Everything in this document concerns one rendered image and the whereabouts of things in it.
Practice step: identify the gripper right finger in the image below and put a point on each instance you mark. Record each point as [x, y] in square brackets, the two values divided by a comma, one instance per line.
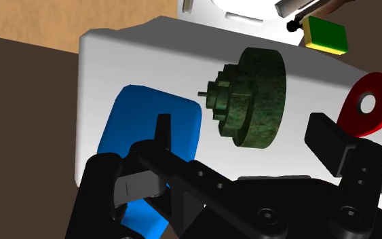
[329, 145]

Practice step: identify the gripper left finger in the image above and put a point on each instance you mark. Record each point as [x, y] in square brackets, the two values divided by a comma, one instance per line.
[184, 178]

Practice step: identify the dark green stepped round object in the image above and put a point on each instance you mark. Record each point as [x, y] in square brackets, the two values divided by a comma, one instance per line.
[263, 99]

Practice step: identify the blue rounded flat block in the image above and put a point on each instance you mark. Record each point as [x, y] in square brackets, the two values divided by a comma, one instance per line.
[137, 109]

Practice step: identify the green and yellow sponge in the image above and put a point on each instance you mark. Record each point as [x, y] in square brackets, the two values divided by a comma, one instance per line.
[326, 34]

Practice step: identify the brown stick with black end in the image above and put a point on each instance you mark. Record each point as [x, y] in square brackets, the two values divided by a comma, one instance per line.
[293, 26]

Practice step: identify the grey bar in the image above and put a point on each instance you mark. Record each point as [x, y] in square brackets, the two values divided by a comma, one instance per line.
[286, 8]

